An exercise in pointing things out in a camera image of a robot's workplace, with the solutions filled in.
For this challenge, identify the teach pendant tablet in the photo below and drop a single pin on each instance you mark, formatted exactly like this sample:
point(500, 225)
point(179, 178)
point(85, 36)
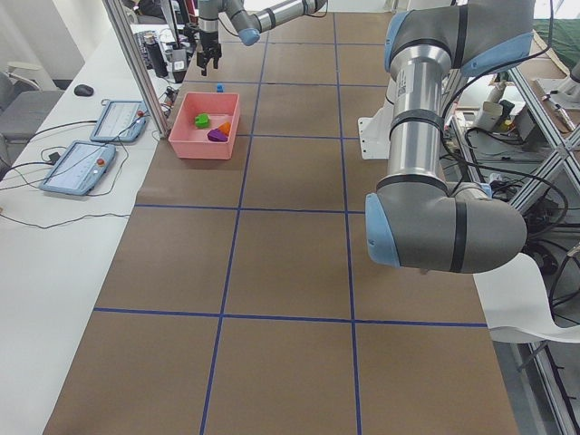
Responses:
point(120, 121)
point(79, 169)

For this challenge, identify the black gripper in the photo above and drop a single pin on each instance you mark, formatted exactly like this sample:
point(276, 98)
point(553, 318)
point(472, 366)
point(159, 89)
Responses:
point(209, 42)

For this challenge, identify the green toy block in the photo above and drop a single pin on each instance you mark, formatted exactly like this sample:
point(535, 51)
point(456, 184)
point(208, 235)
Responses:
point(202, 121)

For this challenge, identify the purple toy block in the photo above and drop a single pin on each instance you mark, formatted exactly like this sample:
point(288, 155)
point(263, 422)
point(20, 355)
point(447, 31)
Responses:
point(217, 135)

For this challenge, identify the black water bottle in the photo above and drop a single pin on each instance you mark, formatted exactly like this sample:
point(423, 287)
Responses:
point(156, 57)

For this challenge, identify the brown paper table mat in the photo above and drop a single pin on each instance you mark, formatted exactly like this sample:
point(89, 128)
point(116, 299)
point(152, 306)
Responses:
point(241, 299)

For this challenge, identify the pink plastic box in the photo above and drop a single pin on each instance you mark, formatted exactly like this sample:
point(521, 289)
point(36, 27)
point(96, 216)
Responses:
point(190, 142)

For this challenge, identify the aluminium frame post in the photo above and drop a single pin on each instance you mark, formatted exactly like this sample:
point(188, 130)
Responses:
point(131, 52)

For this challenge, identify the far teach pendant tablet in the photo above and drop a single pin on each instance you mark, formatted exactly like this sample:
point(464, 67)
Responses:
point(120, 121)

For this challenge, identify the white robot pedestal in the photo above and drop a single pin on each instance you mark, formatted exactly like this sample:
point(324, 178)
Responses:
point(374, 132)

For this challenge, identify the near teach pendant tablet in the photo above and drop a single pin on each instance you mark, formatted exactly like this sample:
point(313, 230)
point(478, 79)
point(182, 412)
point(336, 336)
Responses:
point(79, 169)

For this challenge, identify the black computer mouse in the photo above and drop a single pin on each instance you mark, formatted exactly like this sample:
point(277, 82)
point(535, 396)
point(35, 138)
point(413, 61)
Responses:
point(83, 90)

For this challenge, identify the orange toy block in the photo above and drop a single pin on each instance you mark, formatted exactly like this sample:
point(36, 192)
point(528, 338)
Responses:
point(225, 127)

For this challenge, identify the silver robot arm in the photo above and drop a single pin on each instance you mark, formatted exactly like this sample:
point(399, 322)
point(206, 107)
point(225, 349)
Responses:
point(249, 26)
point(413, 219)

